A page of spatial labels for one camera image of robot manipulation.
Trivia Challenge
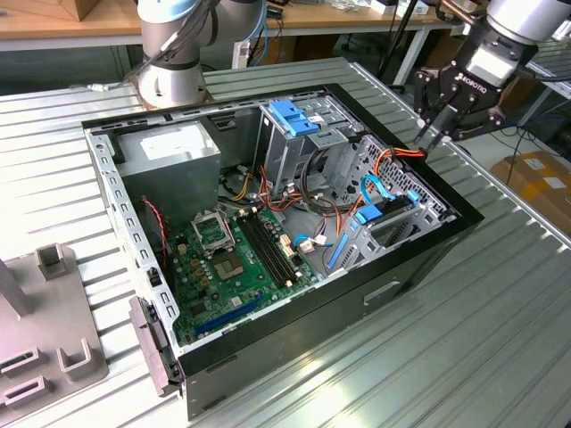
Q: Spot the metal socket cover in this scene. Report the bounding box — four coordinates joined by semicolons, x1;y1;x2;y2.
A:
190;208;236;260

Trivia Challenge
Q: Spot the thick black cable bundle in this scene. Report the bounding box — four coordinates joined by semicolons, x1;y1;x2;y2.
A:
300;145;358;218

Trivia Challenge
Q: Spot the black RAM slot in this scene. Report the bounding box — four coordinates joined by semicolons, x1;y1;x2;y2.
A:
255;212;302;280
249;213;295;283
242;215;289;287
236;216;283;290

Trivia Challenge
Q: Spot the grey parts rack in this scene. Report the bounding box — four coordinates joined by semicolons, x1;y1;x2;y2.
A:
0;243;111;414

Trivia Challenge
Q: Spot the blue plastic drive latch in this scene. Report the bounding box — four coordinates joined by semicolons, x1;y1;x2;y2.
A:
269;100;321;139

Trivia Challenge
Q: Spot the cardboard box yellow tape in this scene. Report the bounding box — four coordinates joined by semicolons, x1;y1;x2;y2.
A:
489;150;571;224

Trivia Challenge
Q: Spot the CPU socket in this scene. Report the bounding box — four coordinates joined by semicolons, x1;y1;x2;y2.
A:
212;252;247;283

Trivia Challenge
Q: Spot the black open PC case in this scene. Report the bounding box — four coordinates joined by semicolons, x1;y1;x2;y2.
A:
81;83;486;421

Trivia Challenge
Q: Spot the blue data wire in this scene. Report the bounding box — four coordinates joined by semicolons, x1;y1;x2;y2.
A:
292;174;397;250

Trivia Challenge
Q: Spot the black tripod stand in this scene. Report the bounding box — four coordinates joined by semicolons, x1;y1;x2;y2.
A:
377;0;423;95

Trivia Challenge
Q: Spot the hard disk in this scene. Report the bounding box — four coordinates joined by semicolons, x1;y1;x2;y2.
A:
327;189;423;272

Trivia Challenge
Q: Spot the white plug wire bundle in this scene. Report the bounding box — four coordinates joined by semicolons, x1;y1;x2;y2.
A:
296;217;343;257

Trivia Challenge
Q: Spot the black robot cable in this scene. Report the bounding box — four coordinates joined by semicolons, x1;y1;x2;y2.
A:
87;0;220;92

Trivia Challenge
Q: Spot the green motherboard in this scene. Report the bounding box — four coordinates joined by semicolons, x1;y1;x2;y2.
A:
167;205;321;347

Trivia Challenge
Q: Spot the grey optical drive cage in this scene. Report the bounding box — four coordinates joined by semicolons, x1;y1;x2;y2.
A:
255;95;366;202

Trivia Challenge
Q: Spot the orange red yellow power wire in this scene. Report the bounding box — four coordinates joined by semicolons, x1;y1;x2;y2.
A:
257;145;430;237

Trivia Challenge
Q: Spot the yellow black wire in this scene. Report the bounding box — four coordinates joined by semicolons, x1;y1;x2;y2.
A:
219;163;253;202

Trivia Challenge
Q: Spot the plywood box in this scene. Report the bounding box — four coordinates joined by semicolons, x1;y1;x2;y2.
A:
26;0;103;22

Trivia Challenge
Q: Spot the long wooden desk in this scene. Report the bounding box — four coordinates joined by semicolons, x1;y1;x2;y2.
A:
0;0;543;86

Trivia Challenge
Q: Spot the wire locking lever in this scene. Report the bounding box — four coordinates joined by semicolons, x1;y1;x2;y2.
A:
220;209;238;251

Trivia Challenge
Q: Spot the grey power supply unit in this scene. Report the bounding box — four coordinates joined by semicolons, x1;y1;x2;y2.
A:
113;119;223;234

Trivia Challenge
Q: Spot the red black twisted wire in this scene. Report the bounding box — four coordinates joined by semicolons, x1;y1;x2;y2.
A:
141;197;171;274

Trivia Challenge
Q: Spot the grey metal disk bay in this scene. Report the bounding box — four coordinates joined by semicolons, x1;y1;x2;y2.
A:
321;133;459;278

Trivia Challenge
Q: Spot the grey card retention latch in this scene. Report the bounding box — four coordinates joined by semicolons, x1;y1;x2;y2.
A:
128;295;186;399

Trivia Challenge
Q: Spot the blue expansion slot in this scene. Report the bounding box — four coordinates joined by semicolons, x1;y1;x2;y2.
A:
194;292;268;336

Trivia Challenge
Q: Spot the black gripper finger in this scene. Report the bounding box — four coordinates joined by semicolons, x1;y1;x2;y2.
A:
412;65;453;147
428;103;510;152

